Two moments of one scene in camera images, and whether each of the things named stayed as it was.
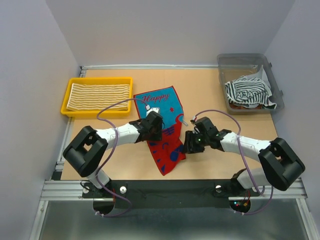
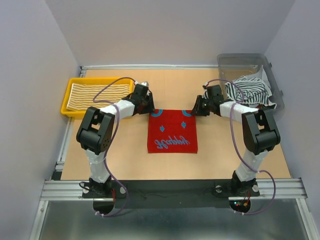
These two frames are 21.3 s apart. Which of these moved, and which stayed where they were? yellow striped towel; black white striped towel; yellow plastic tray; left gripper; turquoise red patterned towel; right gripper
Moved: turquoise red patterned towel; right gripper; left gripper
Stayed: yellow plastic tray; black white striped towel; yellow striped towel
